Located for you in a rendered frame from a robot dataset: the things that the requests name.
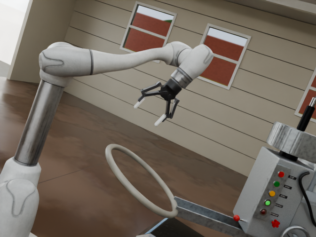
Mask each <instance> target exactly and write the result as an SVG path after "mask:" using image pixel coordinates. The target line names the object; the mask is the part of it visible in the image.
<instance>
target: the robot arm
mask: <svg viewBox="0 0 316 237"><path fill-rule="evenodd" d="M212 59H213V52H212V50H211V49H210V48H209V47H208V46H206V45H204V44H201V45H199V46H197V47H195V48H194V49H192V48H191V47H189V46H188V45H186V44H184V43H182V42H179V41H174V42H171V43H168V44H166V46H165V47H161V48H153V49H148V50H144V51H139V52H135V53H131V54H125V55H116V54H109V53H105V52H100V51H96V50H92V49H84V48H79V47H74V46H73V45H71V44H69V43H66V42H56V43H53V44H51V45H50V46H49V47H48V48H47V49H45V50H43V51H42V52H41V53H40V55H39V66H40V72H39V75H40V78H41V81H40V84H39V88H38V90H37V93H36V96H35V99H34V101H33V104H32V108H31V110H30V113H29V116H28V119H27V121H26V124H25V127H24V130H23V133H22V136H21V139H20V142H19V145H18V147H17V150H16V153H15V156H14V157H12V158H10V159H8V160H7V161H6V163H5V165H4V167H3V169H2V172H1V174H0V237H29V234H30V232H31V229H32V227H33V224H34V221H35V217H36V214H37V210H38V206H39V199H40V197H39V192H38V190H37V185H38V181H39V177H40V173H41V167H40V165H39V163H38V160H39V158H40V155H41V152H42V149H43V146H44V144H45V141H46V138H47V135H48V132H49V130H50V127H51V124H52V121H53V119H54V116H55V113H56V110H57V107H58V104H59V102H60V99H61V97H62V94H63V91H64V88H65V87H67V86H68V85H69V84H70V83H71V81H72V79H73V77H81V76H89V75H96V74H100V73H106V72H112V71H121V70H127V69H131V68H134V67H137V66H139V65H142V64H144V63H147V62H150V61H153V60H161V61H164V62H165V63H166V64H167V65H171V66H175V67H178V68H177V69H176V70H175V71H174V72H173V74H172V75H171V77H172V79H169V80H168V81H167V82H166V83H165V84H164V85H162V84H161V82H160V81H158V82H157V83H156V84H154V85H151V86H149V87H146V88H144V89H141V90H140V91H141V93H142V95H141V96H140V97H139V98H138V102H137V103H136V104H135V106H134V109H136V108H137V107H138V106H139V105H140V104H141V103H142V102H143V101H144V100H145V99H146V98H145V97H147V96H153V95H160V96H161V97H162V98H164V99H165V100H166V114H163V115H162V116H161V117H160V118H159V119H158V120H157V121H156V123H155V124H154V125H155V127H157V126H158V125H159V124H160V123H161V122H164V121H165V120H166V119H167V118H170V119H172V118H173V115H174V112H175V109H176V106H177V104H178V103H179V101H180V100H179V99H178V98H176V95H177V94H178V93H179V92H180V91H181V90H182V88H184V89H185V88H186V87H187V86H188V85H189V84H190V83H191V82H192V81H193V80H194V79H195V78H197V77H198V76H199V75H201V74H202V73H203V72H204V70H205V69H206V68H207V67H208V66H209V64H210V63H211V61H212ZM157 87H161V89H160V90H158V91H153V92H148V91H150V90H153V89H155V88H157ZM172 99H174V103H173V105H172V108H171V111H170V103H171V100H172ZM169 111H170V113H169Z"/></svg>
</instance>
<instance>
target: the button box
mask: <svg viewBox="0 0 316 237"><path fill-rule="evenodd" d="M291 170H292V169H291V168H289V167H286V166H283V165H281V164H278V163H276V162H275V163H274V164H273V166H272V169H271V171H270V173H269V175H268V177H267V179H266V182H265V184H264V186H263V188H262V190H261V193H260V195H259V197H258V199H257V201H256V203H255V205H254V208H253V210H252V212H251V215H252V216H253V217H255V218H258V219H261V220H264V221H267V220H268V218H269V216H270V214H271V212H272V210H273V208H274V206H275V204H276V201H277V199H278V197H279V195H280V193H281V191H282V189H283V187H284V185H285V182H286V180H287V178H288V176H289V174H290V172H291ZM279 171H284V173H285V175H284V177H283V178H279V177H278V176H277V173H278V172H279ZM276 180H278V181H280V186H279V187H277V188H275V187H274V186H273V182H274V181H276ZM270 190H274V191H275V192H276V195H275V196H274V197H270V196H269V191H270ZM266 199H269V200H271V205H270V206H265V205H264V201H265V200H266ZM261 209H266V210H267V214H266V215H264V216H263V215H260V210H261Z"/></svg>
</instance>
